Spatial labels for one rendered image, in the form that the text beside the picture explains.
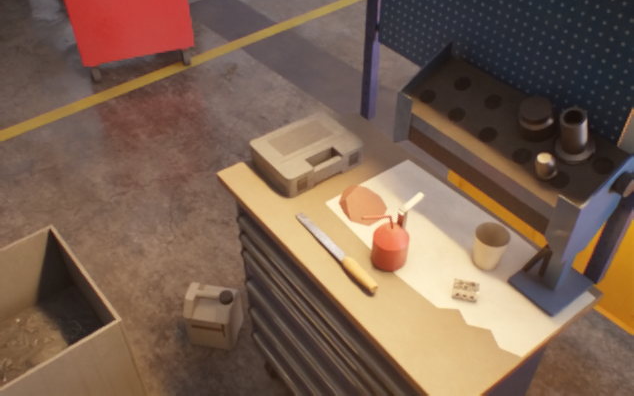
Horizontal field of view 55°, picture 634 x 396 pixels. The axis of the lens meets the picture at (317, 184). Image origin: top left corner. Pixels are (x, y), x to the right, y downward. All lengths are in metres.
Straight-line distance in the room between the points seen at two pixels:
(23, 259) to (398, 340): 1.42
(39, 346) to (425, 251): 1.36
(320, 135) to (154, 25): 2.33
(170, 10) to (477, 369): 3.03
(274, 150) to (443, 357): 0.71
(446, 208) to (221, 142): 1.98
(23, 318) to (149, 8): 2.08
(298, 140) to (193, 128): 1.87
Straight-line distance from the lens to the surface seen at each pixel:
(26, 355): 2.28
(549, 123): 1.30
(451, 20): 1.53
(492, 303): 1.44
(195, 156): 3.32
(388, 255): 1.41
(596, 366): 2.64
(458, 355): 1.34
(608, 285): 2.52
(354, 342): 1.44
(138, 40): 3.93
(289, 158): 1.63
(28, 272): 2.37
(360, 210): 1.56
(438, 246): 1.53
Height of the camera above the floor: 2.06
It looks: 42 degrees down
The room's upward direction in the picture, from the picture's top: straight up
